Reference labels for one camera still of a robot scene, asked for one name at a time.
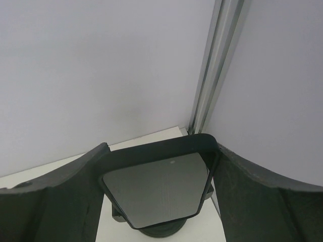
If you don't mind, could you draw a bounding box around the left aluminium frame post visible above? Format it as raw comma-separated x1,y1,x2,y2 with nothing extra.
187,0,252,135

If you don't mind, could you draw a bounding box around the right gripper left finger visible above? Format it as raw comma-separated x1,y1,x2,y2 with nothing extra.
1,143,110,241

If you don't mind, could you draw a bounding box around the black smartphone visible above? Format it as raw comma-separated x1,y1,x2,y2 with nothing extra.
94,134,220,230

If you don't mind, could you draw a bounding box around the black phone stand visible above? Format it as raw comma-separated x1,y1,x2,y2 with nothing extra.
111,185,214,239

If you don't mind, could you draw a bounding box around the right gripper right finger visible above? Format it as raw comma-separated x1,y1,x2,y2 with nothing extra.
214,146,322,241

